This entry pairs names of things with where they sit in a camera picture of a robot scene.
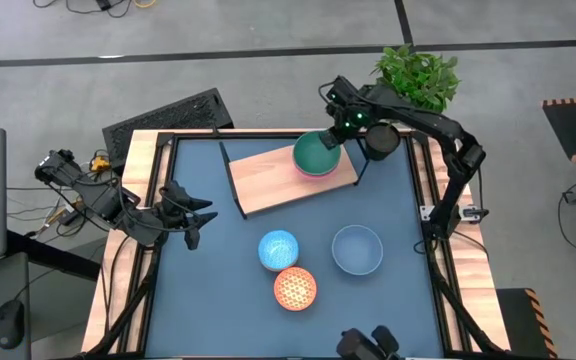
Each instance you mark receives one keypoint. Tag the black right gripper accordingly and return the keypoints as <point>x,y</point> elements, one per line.
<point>354,122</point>

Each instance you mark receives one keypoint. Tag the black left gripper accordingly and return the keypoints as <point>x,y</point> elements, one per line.
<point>173,210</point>

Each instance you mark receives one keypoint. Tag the green plastic bowl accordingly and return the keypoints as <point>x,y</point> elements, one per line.
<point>313,157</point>

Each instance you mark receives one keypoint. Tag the pink plastic bowl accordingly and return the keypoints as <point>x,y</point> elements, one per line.
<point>318,176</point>

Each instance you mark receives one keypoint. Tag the turquoise wave pattern bowl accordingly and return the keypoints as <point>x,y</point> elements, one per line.
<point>278,249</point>

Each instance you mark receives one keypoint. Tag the grey-blue plastic bowl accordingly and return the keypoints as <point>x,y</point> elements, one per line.
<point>357,250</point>

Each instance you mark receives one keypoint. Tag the orange honeycomb pattern bowl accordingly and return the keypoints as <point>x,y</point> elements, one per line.
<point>295,289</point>

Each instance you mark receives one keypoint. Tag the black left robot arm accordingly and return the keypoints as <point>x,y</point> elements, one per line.
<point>108,202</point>

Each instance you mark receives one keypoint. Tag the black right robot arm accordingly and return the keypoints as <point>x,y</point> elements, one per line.
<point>438,125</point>

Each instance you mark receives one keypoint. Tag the blue-grey table mat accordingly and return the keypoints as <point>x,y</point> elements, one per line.
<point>218,310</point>

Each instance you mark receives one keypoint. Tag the black perforated computer case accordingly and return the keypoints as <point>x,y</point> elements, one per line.
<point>168,120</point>

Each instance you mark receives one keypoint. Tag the yellow plug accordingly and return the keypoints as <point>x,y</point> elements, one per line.
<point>100,164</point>

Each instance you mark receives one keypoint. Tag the potted green tree black pot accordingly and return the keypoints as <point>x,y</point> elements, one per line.
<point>418,75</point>

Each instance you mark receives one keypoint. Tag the black computer mouse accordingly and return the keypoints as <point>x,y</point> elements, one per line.
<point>9,325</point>

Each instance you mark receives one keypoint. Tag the black power adapter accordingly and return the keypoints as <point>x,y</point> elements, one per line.
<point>104,4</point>

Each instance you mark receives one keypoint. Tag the wooden shelf black metal frame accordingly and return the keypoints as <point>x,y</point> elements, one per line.
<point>268,180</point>

